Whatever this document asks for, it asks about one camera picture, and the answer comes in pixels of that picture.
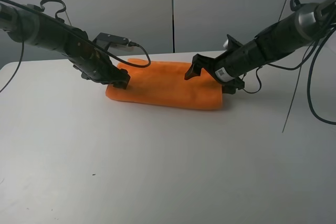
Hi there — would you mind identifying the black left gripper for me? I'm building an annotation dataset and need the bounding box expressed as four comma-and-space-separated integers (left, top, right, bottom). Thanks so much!
72, 50, 131, 89

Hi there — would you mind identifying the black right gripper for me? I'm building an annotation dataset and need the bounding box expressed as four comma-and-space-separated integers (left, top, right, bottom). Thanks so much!
184, 35, 246, 94

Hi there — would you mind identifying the orange microfibre towel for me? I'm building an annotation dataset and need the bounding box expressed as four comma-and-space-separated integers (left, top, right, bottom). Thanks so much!
106, 61, 223, 110

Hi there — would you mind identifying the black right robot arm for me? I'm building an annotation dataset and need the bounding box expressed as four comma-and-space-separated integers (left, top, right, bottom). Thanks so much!
184, 0, 335, 94

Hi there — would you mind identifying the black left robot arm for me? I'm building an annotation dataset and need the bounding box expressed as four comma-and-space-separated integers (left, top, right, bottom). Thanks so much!
1, 0, 130, 89

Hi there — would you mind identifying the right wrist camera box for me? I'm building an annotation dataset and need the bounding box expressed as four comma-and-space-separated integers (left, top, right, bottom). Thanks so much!
223, 38, 232, 50

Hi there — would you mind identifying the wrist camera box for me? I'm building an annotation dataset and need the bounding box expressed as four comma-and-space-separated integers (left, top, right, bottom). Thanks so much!
92, 33, 138, 51
223, 38, 232, 50

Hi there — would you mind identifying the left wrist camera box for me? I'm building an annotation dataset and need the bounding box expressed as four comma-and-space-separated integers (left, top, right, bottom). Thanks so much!
92, 33, 138, 51

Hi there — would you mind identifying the left camera black cable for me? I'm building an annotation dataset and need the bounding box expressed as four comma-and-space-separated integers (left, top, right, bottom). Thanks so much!
78, 40, 152, 68

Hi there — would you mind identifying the right arm hanging cable bundle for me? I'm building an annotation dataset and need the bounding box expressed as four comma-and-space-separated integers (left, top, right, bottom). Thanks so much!
282, 16, 336, 133

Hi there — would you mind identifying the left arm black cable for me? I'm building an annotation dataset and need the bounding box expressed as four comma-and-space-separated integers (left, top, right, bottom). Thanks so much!
0, 39, 26, 93

